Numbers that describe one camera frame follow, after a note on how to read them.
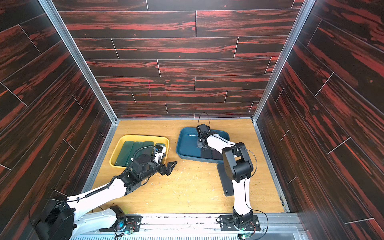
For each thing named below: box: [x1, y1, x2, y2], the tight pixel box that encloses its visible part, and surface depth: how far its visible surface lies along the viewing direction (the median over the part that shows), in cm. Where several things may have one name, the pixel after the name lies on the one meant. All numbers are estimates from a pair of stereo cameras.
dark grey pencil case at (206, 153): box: [201, 148, 213, 159], surface depth 99 cm
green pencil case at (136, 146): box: [125, 141, 144, 167], surface depth 103 cm
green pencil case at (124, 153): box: [115, 141, 134, 167], surface depth 99 cm
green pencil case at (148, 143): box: [143, 141, 154, 147], surface depth 106 cm
